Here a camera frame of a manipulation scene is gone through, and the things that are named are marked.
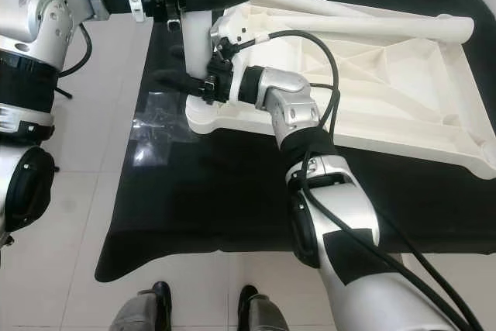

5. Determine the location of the white plastic children table top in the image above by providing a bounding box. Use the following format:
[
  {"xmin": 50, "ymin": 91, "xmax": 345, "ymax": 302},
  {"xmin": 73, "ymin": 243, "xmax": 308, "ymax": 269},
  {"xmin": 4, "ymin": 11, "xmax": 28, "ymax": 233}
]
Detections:
[{"xmin": 184, "ymin": 2, "xmax": 496, "ymax": 181}]

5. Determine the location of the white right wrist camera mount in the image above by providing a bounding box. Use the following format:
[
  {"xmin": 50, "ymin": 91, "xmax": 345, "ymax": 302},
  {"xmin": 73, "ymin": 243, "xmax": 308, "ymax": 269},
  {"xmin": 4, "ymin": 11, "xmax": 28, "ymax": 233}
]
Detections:
[{"xmin": 209, "ymin": 12, "xmax": 253, "ymax": 60}]

